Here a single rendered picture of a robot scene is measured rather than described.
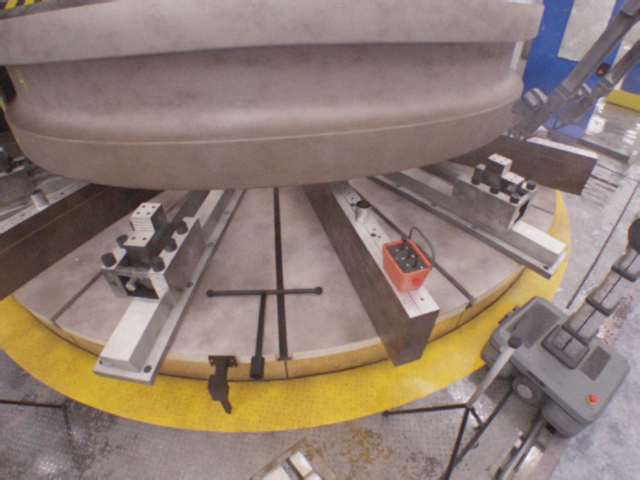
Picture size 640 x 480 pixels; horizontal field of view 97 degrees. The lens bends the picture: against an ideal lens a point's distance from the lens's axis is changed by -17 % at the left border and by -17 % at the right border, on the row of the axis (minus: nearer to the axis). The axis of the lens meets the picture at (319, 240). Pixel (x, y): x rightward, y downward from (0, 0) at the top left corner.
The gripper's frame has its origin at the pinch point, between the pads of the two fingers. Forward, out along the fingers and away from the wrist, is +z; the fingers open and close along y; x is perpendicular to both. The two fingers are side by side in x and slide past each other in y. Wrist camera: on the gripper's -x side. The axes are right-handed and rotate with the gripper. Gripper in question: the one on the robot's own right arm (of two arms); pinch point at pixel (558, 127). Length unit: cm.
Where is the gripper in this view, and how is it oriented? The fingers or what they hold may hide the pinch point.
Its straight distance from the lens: 195.6
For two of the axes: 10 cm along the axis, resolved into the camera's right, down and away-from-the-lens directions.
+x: 4.6, 8.5, -2.5
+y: -8.4, 3.4, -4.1
